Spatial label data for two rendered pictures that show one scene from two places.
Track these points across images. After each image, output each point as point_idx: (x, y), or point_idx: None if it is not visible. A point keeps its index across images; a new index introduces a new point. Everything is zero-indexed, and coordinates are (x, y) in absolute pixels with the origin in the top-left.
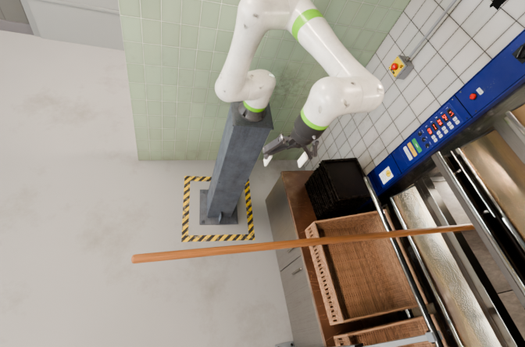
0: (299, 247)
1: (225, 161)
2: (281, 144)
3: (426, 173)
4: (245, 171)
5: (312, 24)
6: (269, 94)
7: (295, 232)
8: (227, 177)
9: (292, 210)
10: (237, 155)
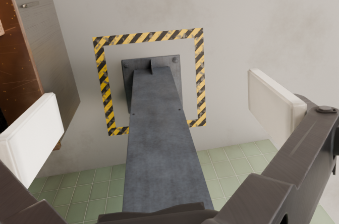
0: None
1: (190, 144)
2: (303, 212)
3: None
4: (140, 133)
5: None
6: None
7: (24, 29)
8: (169, 119)
9: (33, 72)
10: (173, 160)
